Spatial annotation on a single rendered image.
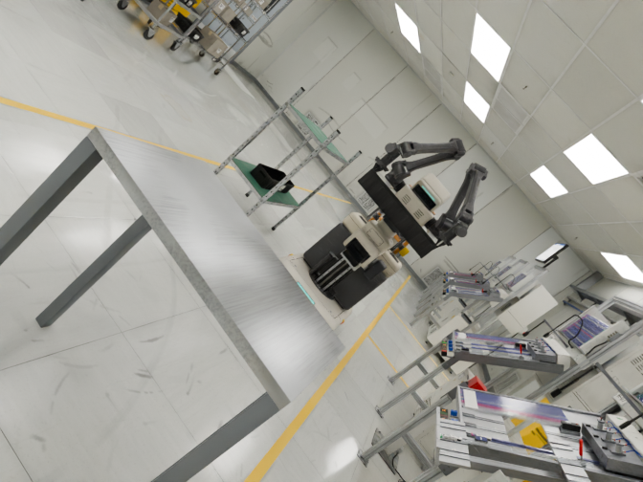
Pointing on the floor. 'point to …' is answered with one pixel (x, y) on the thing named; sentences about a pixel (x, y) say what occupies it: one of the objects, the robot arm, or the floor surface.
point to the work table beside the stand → (196, 273)
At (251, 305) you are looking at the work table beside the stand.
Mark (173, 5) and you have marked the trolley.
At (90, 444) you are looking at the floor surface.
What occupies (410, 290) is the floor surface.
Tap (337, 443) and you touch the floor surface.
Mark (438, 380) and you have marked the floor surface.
